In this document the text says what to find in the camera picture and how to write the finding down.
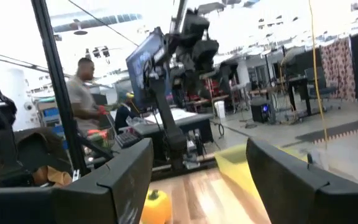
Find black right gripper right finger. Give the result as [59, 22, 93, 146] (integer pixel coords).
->
[246, 138, 358, 224]

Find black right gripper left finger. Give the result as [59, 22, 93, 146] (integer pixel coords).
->
[0, 138, 154, 224]

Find yellow bell pepper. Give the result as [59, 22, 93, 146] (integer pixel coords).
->
[140, 189, 173, 224]

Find brown jacket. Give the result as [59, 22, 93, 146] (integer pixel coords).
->
[13, 126, 73, 187]

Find black mat with orange stripes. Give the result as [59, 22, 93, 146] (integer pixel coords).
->
[294, 119, 358, 146]

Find yellow plastic bin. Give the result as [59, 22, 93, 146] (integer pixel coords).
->
[213, 142, 309, 206]

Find black keyboard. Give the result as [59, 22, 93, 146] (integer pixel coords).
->
[115, 132, 142, 149]

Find cabinet with blue drawers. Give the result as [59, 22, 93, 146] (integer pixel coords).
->
[35, 99, 65, 128]

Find black computer tower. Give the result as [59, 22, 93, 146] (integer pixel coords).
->
[249, 103, 272, 124]

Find blue office chair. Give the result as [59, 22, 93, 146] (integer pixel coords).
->
[303, 65, 339, 105]

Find person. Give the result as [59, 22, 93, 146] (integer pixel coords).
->
[66, 57, 111, 134]

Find black table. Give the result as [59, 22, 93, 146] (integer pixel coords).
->
[286, 76, 314, 118]

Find white bucket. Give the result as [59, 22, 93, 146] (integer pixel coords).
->
[213, 100, 227, 119]

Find red patterned curtain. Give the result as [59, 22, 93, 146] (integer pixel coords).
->
[319, 36, 357, 103]

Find grey desk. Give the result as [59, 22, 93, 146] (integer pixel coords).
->
[118, 108, 214, 162]

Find computer monitor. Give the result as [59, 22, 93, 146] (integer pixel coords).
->
[125, 27, 173, 110]

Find wire basket with produce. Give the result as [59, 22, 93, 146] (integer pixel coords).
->
[85, 128, 117, 150]

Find yellow cable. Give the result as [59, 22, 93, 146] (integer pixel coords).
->
[308, 0, 329, 147]

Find black aluminium frame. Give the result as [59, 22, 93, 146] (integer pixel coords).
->
[30, 0, 217, 183]

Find thin black overhead cable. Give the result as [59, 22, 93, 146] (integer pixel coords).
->
[67, 0, 139, 47]

